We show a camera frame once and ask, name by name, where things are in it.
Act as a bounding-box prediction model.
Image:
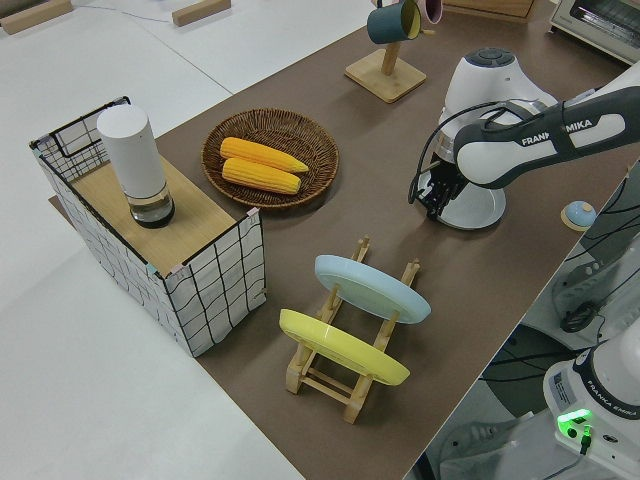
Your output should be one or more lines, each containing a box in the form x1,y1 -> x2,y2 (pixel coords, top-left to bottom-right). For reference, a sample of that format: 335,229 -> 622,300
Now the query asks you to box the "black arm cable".
408,98 -> 559,206

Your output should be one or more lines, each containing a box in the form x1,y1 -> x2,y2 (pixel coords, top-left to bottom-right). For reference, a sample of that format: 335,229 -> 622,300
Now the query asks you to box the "light blue plate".
314,254 -> 432,325

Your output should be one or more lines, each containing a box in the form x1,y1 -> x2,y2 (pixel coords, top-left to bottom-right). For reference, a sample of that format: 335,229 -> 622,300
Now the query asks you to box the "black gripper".
418,159 -> 469,222

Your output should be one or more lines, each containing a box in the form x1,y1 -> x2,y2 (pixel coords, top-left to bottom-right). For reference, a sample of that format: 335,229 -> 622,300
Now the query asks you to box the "white toaster oven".
547,0 -> 640,76

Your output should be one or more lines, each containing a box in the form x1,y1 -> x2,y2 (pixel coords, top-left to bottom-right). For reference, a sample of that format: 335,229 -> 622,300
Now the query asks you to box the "blue call bell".
559,200 -> 596,232

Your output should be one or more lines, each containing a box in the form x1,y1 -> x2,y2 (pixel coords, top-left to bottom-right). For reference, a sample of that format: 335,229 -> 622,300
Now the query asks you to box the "white cylindrical bottle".
96,104 -> 176,230

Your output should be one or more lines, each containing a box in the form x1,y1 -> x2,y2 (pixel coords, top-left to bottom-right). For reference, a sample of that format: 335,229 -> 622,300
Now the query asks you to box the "wire basket with grid cloth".
28,94 -> 266,359

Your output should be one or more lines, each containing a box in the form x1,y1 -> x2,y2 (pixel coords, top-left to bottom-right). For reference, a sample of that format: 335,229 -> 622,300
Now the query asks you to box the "gray plate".
439,183 -> 506,232

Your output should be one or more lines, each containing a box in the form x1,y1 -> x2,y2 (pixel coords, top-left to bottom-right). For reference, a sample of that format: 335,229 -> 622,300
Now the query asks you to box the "round wicker basket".
201,108 -> 341,210

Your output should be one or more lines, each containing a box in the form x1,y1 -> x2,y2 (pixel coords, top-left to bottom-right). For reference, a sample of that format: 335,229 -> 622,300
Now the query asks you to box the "thin gray cable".
74,0 -> 174,24

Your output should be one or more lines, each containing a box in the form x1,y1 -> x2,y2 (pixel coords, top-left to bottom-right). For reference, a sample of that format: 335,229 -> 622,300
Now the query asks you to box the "wooden block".
0,0 -> 75,35
171,0 -> 232,27

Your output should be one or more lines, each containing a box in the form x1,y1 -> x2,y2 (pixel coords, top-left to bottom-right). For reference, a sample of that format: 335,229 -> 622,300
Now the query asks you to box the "brown table mat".
48,0 -> 640,480

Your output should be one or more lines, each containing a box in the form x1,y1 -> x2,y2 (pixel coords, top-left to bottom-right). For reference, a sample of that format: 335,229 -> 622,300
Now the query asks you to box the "yellow corn cob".
221,157 -> 303,196
220,137 -> 310,174

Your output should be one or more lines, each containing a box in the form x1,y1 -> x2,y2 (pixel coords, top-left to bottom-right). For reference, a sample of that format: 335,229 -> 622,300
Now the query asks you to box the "wooden cabinet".
442,0 -> 536,24

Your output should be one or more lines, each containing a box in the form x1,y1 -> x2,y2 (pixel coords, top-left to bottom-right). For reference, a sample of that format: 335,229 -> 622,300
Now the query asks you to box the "yellow plate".
278,308 -> 412,386

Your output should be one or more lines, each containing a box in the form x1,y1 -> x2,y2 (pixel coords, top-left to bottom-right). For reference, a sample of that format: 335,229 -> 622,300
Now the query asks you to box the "wooden board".
69,159 -> 239,276

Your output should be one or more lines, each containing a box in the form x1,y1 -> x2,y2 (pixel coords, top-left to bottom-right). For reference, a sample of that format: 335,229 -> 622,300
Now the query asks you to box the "teal mug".
367,0 -> 424,45

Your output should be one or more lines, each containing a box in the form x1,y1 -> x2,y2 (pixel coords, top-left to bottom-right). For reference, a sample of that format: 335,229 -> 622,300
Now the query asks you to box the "wooden plate rack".
284,234 -> 422,426

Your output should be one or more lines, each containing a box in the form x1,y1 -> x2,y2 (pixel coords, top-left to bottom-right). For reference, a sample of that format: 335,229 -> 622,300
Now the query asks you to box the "wooden mug tree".
343,0 -> 436,105

